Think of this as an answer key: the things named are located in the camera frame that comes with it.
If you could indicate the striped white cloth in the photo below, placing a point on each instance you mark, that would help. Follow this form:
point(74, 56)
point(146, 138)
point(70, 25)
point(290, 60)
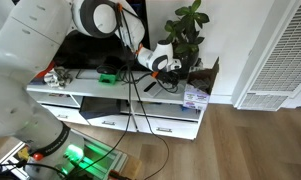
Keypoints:
point(58, 77)

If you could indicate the white louvred vent panel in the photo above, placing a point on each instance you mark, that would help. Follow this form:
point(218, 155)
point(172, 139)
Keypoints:
point(280, 56)

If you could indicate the white cabinet drawer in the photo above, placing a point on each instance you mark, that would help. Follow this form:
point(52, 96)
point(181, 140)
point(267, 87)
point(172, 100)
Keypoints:
point(111, 122)
point(166, 128)
point(65, 115)

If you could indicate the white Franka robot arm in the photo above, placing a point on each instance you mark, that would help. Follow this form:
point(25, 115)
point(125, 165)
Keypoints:
point(23, 83)

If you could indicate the yellow emergency stop button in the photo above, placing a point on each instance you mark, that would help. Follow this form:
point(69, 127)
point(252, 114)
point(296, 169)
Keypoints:
point(37, 156)

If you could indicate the dark round plant pot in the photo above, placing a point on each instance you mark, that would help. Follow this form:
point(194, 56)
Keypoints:
point(190, 63)

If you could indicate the printed cardboard box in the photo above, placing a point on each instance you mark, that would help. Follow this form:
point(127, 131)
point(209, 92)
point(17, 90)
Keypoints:
point(200, 90)

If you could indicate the orange round object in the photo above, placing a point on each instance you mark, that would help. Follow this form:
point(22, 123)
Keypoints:
point(45, 70)

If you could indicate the black round disc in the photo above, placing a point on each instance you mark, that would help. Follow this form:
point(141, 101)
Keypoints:
point(106, 69)

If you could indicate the metal robot mounting platform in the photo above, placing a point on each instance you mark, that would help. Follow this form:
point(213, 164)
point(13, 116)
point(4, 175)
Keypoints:
point(96, 160)

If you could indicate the wooden block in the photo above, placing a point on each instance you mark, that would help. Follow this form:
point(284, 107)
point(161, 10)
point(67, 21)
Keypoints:
point(133, 166)

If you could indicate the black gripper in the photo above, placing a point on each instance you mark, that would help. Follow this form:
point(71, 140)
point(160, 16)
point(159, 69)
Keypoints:
point(167, 76)

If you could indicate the black flat screen television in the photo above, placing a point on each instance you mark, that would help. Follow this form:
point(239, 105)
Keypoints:
point(86, 50)

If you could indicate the white television cabinet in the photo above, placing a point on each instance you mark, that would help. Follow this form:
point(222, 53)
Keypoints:
point(90, 89)

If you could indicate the green plastic holder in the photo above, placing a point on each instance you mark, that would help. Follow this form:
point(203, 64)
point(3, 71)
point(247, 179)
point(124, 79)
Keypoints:
point(108, 78)

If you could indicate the green leafy plant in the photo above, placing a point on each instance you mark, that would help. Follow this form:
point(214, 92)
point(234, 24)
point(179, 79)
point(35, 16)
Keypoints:
point(186, 23)

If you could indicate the white flat square pad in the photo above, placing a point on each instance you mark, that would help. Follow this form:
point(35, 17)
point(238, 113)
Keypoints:
point(155, 92)

